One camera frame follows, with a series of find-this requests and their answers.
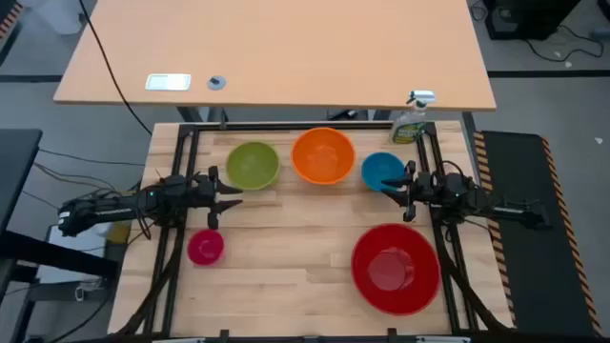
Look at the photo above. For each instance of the tan wooden desk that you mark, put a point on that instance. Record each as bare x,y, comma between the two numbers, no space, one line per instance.
286,47

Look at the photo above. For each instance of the white flat board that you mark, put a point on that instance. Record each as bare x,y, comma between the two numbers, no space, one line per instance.
62,274

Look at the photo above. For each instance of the black computer case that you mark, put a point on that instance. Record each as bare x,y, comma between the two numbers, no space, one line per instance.
529,16

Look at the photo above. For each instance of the large red plastic bowl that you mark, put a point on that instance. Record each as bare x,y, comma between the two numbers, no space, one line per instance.
395,269

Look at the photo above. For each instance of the green plastic bowl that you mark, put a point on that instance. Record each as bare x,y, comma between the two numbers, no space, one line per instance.
252,165

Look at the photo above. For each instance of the grey round desk grommet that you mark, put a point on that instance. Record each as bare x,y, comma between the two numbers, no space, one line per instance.
216,82

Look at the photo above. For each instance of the black metal table frame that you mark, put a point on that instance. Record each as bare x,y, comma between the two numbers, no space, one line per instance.
286,126

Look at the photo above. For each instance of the black side desk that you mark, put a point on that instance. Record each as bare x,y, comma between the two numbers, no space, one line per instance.
14,167

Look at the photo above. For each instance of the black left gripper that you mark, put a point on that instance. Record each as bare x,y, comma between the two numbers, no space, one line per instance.
213,200

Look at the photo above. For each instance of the orange plastic bowl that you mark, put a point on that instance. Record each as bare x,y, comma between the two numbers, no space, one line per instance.
323,155

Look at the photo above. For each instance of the clear spray bottle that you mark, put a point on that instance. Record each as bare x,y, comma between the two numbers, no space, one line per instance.
407,128

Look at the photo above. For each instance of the small magenta plastic bowl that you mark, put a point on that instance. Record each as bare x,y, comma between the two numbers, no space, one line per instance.
205,247

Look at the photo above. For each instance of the blue plastic bowl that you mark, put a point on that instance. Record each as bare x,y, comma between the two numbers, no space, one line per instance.
379,169

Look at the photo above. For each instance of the white rectangular desk plate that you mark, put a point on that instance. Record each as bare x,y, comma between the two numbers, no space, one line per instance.
168,82

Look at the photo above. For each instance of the clear bottle yellow liquid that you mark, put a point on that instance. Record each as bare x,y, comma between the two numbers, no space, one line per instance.
119,233

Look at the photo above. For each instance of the black mat with striped edges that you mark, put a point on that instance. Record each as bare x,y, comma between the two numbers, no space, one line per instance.
534,228

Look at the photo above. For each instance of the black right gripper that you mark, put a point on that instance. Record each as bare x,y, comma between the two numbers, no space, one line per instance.
419,190

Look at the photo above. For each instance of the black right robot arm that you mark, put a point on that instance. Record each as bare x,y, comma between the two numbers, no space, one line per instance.
476,195

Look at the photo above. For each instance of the white bin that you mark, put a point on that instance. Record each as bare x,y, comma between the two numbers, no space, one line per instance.
54,14

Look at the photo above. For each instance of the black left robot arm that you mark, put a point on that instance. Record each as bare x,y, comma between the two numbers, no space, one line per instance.
109,209

